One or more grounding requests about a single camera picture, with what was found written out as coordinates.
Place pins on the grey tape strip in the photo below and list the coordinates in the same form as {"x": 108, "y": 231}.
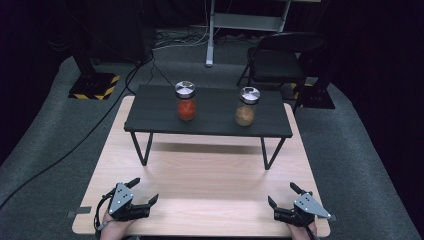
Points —
{"x": 81, "y": 210}

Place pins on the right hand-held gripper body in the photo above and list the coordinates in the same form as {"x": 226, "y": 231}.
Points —
{"x": 310, "y": 206}

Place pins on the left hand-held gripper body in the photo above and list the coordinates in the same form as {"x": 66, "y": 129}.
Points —
{"x": 121, "y": 201}

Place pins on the person's left hand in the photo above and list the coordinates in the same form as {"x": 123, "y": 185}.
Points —
{"x": 113, "y": 230}

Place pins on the black stand with striped base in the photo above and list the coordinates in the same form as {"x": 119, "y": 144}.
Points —
{"x": 316, "y": 96}
{"x": 93, "y": 85}

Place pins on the dark cabinet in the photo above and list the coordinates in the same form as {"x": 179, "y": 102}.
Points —
{"x": 120, "y": 30}

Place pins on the white metal desk frame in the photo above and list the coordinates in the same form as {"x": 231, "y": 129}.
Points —
{"x": 246, "y": 22}

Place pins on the black folding chair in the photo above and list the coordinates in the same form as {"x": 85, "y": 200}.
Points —
{"x": 276, "y": 63}

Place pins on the red spice jar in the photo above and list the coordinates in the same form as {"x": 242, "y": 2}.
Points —
{"x": 186, "y": 108}

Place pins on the person's right hand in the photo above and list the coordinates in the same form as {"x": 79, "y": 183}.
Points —
{"x": 300, "y": 233}

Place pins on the brown spice jar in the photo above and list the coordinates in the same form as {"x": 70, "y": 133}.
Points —
{"x": 245, "y": 115}

